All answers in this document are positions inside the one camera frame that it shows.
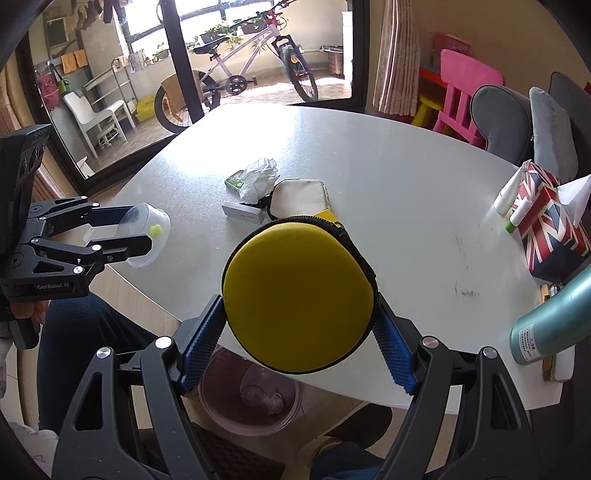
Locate white cream tube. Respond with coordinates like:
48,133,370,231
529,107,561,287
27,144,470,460
493,161,532,215

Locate person's left hand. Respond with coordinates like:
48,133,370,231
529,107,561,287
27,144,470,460
9,300,47,325

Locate teal metal bottle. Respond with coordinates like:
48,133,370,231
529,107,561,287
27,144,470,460
509,265,591,366

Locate red bag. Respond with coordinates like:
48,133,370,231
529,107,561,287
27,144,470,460
37,74,61,109

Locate row of potted plants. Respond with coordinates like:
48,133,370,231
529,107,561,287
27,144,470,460
187,18,273,52

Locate beige patterned curtain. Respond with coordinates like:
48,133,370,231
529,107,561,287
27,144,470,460
372,0,421,116

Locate red and yellow children's table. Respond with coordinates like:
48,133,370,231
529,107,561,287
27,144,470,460
411,65,445,127

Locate yellow round zip case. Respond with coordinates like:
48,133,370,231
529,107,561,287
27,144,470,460
222,216,380,376

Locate cardboard box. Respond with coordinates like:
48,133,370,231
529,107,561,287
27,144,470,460
159,69,208,116

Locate dark grey chair back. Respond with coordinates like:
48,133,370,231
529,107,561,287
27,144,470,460
549,71,591,176

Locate light grey cushion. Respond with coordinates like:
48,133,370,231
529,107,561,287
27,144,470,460
529,87,580,181

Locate small white box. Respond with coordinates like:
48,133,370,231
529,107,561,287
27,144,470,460
222,201,266,226

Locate round bin with pink bag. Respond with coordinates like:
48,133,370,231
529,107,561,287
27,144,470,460
198,346,303,437

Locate person's leg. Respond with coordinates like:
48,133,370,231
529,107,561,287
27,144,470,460
309,440,393,480
37,293,158,435

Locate white tube with green cap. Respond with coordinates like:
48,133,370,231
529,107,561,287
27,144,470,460
505,196,536,232

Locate white step stool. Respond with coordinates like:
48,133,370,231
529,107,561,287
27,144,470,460
95,124,122,149

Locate pink children's chair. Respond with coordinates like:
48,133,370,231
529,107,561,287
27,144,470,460
431,48,506,151

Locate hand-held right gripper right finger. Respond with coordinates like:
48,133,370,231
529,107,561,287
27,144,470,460
369,295,543,480

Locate crumpled white tissue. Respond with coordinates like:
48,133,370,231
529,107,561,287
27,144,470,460
238,158,280,204

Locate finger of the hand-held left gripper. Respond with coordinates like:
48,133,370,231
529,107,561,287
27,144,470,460
28,196,139,241
11,233,154,280

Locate dark slipper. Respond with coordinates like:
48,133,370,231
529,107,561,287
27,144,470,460
323,405,393,450

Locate crumpled paper wad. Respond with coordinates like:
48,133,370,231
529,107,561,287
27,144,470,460
240,383,284,416

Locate metal rack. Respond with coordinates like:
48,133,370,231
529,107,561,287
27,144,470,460
83,58,139,109

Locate white bicycle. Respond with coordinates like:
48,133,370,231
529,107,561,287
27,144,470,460
154,0,320,134

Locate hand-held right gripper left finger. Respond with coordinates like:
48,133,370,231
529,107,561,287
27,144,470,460
51,293,227,480

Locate clear plastic cup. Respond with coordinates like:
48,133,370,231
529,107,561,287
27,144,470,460
117,202,171,268

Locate beige zip pouch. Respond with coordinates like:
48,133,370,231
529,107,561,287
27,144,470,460
267,179,329,221

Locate white plastic chair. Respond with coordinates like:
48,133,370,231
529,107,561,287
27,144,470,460
62,90,137,158

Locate flag print tissue box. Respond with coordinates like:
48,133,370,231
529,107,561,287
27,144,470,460
515,161,591,282

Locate pink box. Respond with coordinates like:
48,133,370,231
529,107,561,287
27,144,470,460
434,32,472,57

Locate yellow plastic bin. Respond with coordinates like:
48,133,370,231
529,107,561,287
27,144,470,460
136,95,158,121

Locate grey padded chair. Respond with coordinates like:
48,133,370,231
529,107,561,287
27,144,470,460
471,85,536,162

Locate orange hanging towels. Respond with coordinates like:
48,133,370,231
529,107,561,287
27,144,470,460
60,50,88,73

